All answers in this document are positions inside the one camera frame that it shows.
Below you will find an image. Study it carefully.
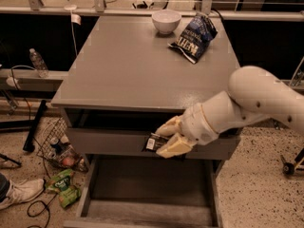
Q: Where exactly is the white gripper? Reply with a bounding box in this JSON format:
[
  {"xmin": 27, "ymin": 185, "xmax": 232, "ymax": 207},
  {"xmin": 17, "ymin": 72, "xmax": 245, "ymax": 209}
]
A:
[{"xmin": 156, "ymin": 104, "xmax": 219, "ymax": 159}]

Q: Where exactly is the dark rxbar chocolate wrapper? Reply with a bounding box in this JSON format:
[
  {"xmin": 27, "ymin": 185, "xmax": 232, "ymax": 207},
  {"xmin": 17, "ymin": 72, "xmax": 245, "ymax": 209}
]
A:
[{"xmin": 144, "ymin": 133, "xmax": 168, "ymax": 152}]

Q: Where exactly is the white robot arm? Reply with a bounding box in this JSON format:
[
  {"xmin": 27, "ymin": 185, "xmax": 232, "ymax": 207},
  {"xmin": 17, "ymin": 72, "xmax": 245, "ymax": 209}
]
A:
[{"xmin": 156, "ymin": 66, "xmax": 304, "ymax": 159}]

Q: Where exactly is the grey wooden drawer cabinet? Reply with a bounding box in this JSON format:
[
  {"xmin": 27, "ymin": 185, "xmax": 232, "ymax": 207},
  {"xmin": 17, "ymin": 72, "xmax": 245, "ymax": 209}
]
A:
[{"xmin": 50, "ymin": 14, "xmax": 260, "ymax": 228}]

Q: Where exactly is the grey bottom drawer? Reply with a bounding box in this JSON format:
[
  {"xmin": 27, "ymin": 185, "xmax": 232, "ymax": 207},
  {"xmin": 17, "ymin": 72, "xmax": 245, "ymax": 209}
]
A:
[{"xmin": 64, "ymin": 156, "xmax": 223, "ymax": 228}]

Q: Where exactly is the grey drawer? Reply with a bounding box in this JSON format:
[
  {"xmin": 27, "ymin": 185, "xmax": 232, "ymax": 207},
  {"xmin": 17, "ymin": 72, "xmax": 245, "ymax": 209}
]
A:
[
  {"xmin": 64, "ymin": 156, "xmax": 223, "ymax": 228},
  {"xmin": 64, "ymin": 108, "xmax": 247, "ymax": 162}
]

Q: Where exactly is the grey middle drawer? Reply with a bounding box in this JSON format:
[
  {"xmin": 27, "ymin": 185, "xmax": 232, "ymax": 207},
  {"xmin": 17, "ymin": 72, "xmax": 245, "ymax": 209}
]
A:
[{"xmin": 64, "ymin": 108, "xmax": 247, "ymax": 162}]

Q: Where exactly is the blue kettle chips bag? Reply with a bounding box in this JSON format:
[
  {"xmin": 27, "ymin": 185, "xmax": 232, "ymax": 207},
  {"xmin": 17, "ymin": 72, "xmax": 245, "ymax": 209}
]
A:
[{"xmin": 169, "ymin": 13, "xmax": 218, "ymax": 64}]

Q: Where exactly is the white ceramic bowl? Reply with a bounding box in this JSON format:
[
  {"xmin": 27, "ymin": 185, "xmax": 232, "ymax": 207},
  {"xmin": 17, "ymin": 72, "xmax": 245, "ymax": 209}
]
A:
[{"xmin": 151, "ymin": 9, "xmax": 181, "ymax": 34}]

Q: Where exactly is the black caster wheel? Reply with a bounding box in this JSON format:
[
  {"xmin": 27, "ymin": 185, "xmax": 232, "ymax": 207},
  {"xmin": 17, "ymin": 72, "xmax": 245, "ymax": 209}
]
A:
[{"xmin": 280, "ymin": 148, "xmax": 304, "ymax": 176}]

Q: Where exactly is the green snack bag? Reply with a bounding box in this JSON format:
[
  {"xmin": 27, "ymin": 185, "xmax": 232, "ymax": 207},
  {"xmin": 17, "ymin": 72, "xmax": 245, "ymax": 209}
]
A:
[{"xmin": 45, "ymin": 169, "xmax": 81, "ymax": 208}]

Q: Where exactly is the black stand leg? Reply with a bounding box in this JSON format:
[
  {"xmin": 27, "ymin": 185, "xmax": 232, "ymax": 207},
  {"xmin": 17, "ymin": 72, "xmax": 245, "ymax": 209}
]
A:
[{"xmin": 0, "ymin": 100, "xmax": 48, "ymax": 152}]

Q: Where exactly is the clear plastic water bottle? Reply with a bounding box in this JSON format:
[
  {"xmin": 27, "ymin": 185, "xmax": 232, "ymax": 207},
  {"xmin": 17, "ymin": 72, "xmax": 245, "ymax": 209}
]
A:
[{"xmin": 29, "ymin": 48, "xmax": 48, "ymax": 78}]

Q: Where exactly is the white sneaker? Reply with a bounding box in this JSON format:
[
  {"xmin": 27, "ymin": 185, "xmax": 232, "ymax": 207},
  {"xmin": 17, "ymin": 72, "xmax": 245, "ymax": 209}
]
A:
[{"xmin": 0, "ymin": 179, "xmax": 45, "ymax": 210}]

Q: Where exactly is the wire basket with cans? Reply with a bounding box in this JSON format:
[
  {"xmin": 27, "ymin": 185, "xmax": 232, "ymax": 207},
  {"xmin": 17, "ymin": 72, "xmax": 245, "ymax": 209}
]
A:
[{"xmin": 37, "ymin": 118, "xmax": 87, "ymax": 172}]

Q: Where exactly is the black cable on floor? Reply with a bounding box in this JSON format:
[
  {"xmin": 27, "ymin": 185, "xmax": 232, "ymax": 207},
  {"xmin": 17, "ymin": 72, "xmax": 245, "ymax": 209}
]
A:
[{"xmin": 26, "ymin": 193, "xmax": 59, "ymax": 228}]

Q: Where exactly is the white cable with tag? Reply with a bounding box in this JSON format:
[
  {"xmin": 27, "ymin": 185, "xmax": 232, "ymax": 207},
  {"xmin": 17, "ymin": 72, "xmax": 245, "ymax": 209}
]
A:
[{"xmin": 58, "ymin": 0, "xmax": 83, "ymax": 57}]

